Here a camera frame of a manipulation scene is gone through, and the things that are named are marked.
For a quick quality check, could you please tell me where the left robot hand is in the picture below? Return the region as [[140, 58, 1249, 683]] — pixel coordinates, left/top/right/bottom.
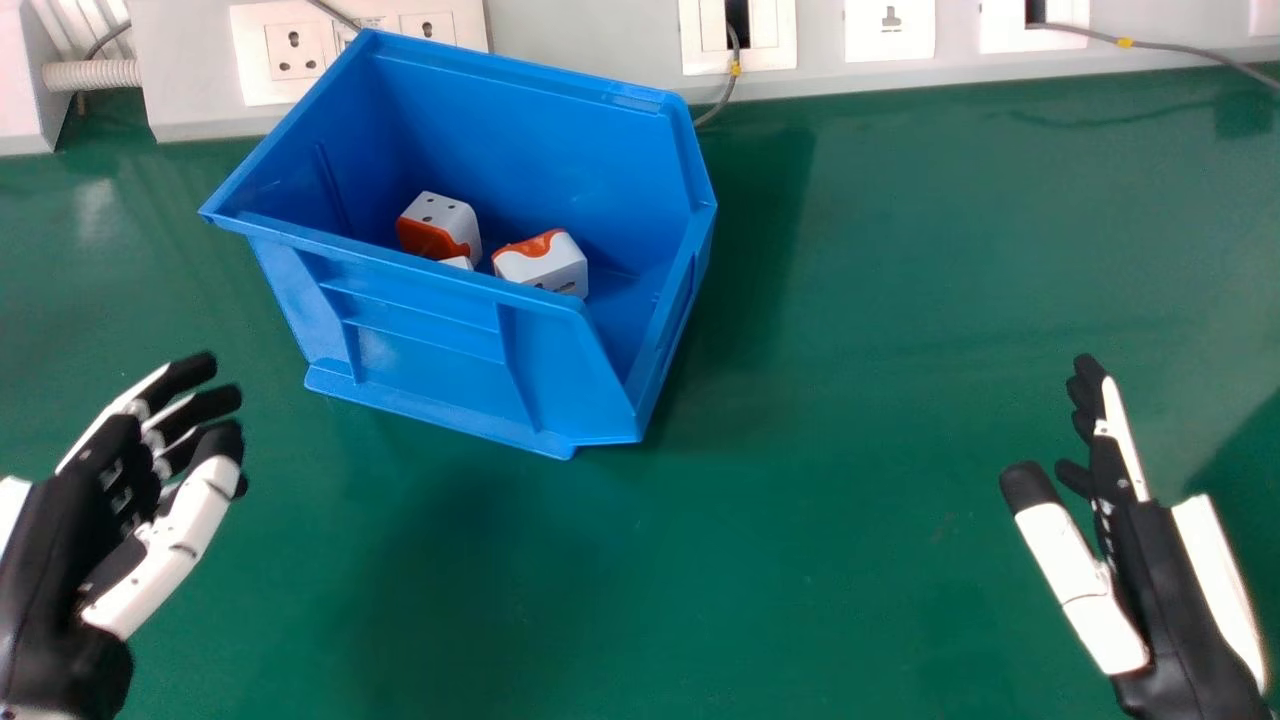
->
[[0, 351, 249, 720]]

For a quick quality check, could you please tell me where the blue plastic bin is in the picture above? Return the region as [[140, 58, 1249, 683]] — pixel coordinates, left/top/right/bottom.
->
[[198, 28, 718, 461]]

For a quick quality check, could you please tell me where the grey cable with yellow band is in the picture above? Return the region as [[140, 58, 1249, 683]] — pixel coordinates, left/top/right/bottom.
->
[[692, 22, 742, 128], [1030, 20, 1280, 93]]

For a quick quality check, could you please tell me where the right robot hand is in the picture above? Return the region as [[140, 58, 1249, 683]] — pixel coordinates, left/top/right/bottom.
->
[[999, 353, 1276, 720]]

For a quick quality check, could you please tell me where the white single socket plate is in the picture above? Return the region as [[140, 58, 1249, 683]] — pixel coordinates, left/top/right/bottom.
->
[[844, 0, 937, 63]]

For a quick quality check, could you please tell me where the white corrugated hose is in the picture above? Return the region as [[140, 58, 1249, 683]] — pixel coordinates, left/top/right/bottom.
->
[[42, 58, 143, 93]]

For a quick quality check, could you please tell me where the white wall socket plate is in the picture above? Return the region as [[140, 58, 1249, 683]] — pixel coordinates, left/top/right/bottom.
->
[[229, 0, 490, 107]]

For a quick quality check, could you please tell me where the grey thin cable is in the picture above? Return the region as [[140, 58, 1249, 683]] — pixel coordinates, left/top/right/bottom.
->
[[84, 20, 133, 61]]

